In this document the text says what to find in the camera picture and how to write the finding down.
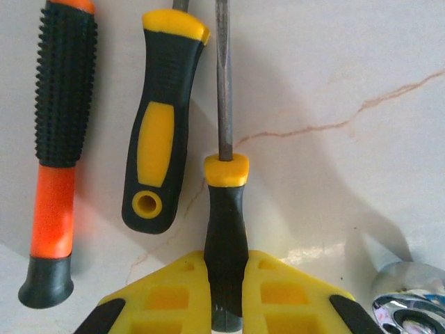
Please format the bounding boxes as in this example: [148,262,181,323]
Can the orange black screwdriver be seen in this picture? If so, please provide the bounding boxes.
[17,0,99,310]

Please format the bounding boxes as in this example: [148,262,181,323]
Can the chrome metal fitting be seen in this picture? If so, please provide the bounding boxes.
[370,262,445,334]

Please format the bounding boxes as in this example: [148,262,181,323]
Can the yellow black screwdriver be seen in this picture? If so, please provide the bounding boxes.
[203,0,251,333]
[121,0,211,236]

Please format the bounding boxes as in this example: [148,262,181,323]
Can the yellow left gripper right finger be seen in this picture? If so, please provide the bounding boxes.
[243,249,385,334]

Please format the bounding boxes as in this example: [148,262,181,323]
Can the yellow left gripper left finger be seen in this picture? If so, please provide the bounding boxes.
[72,250,213,334]

